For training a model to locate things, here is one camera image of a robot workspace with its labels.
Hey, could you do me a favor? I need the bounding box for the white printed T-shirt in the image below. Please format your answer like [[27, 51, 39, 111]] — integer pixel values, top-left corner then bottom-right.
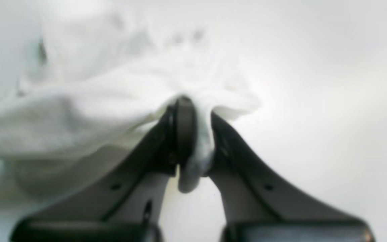
[[0, 7, 263, 196]]

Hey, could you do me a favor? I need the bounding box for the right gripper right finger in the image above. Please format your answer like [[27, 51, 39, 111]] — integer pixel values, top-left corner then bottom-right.
[[209, 114, 375, 242]]

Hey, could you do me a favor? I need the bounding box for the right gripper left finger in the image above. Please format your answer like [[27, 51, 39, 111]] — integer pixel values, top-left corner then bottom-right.
[[10, 98, 195, 242]]

